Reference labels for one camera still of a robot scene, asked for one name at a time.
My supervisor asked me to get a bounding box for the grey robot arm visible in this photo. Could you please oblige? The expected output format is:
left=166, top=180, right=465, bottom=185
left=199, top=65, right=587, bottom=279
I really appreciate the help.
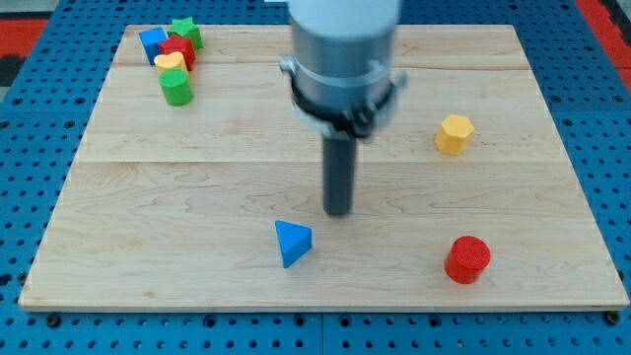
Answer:
left=280, top=0, right=405, bottom=139

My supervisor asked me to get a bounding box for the blue cube block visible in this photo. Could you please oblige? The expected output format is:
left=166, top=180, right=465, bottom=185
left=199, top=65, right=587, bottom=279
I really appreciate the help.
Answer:
left=139, top=27, right=168, bottom=66

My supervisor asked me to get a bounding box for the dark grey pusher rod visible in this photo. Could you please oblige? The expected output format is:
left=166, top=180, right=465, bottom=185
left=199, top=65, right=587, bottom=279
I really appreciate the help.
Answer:
left=322, top=138, right=357, bottom=216

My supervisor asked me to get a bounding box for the blue triangle block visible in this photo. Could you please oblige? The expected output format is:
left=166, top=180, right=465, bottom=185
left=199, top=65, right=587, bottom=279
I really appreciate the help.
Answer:
left=274, top=220, right=313, bottom=268

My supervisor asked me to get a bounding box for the yellow hexagon block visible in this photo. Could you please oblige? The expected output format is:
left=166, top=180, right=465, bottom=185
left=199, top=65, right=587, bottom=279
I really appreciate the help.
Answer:
left=435, top=114, right=475, bottom=156

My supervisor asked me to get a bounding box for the wooden board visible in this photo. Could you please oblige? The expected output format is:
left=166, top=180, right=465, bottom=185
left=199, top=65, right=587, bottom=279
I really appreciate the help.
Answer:
left=19, top=25, right=629, bottom=313

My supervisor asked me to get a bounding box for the green cylinder block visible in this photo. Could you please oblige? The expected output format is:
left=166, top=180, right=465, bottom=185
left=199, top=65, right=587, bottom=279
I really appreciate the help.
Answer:
left=159, top=68, right=193, bottom=107

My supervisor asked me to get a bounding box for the red cylinder block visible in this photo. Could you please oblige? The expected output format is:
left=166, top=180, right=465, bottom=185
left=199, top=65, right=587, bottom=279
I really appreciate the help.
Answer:
left=444, top=236, right=491, bottom=284

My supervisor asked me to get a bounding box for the yellow heart block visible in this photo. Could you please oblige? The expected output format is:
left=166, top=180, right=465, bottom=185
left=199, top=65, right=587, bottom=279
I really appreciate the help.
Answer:
left=154, top=51, right=188, bottom=74

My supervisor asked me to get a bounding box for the red star block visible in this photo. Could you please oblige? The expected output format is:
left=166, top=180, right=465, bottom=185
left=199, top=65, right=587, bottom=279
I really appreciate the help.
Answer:
left=158, top=35, right=196, bottom=71

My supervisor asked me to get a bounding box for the green star block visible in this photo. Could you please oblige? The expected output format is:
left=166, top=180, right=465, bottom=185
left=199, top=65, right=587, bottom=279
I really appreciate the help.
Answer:
left=167, top=17, right=204, bottom=50

